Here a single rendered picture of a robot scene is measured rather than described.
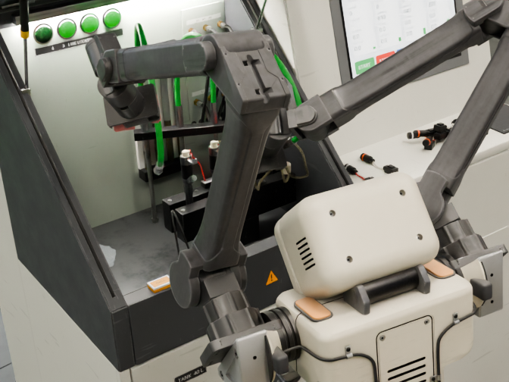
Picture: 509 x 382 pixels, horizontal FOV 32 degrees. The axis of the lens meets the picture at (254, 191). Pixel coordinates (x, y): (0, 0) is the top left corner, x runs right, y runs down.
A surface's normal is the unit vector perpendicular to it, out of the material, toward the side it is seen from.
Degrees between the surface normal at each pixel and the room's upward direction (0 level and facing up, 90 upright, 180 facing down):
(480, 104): 48
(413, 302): 17
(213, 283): 38
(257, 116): 107
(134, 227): 0
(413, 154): 0
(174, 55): 81
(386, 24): 76
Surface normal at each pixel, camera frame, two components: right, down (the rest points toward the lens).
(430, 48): -0.29, -0.20
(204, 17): 0.58, 0.36
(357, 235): 0.30, -0.29
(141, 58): -0.86, 0.12
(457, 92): 0.54, 0.14
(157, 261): -0.04, -0.88
